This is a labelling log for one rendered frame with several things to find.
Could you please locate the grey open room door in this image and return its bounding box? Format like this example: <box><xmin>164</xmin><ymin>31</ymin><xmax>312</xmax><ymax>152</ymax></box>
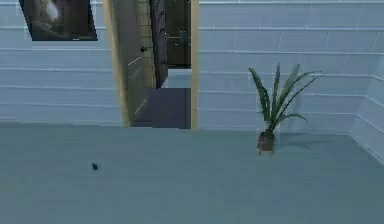
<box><xmin>110</xmin><ymin>0</ymin><xmax>150</xmax><ymax>124</ymax></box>

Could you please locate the green house plant in pot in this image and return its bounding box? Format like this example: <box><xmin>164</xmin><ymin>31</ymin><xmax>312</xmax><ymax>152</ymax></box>
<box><xmin>248</xmin><ymin>63</ymin><xmax>325</xmax><ymax>158</ymax></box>

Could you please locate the dark door with handle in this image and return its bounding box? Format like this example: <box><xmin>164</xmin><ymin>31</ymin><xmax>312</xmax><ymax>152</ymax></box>
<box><xmin>165</xmin><ymin>0</ymin><xmax>192</xmax><ymax>70</ymax></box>

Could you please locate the dark framed wall picture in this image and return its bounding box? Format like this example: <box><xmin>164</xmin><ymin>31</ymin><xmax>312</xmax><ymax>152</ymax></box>
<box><xmin>18</xmin><ymin>0</ymin><xmax>99</xmax><ymax>42</ymax></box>

